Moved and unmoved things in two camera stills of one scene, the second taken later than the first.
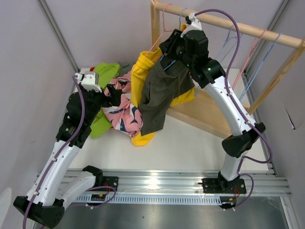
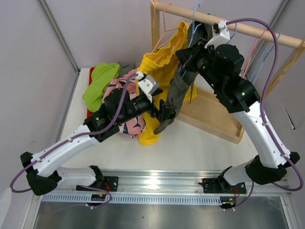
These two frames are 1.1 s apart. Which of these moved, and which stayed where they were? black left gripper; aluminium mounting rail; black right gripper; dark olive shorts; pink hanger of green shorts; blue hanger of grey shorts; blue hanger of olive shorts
Moved: blue hanger of olive shorts; dark olive shorts; black right gripper; black left gripper
Stayed: blue hanger of grey shorts; aluminium mounting rail; pink hanger of green shorts
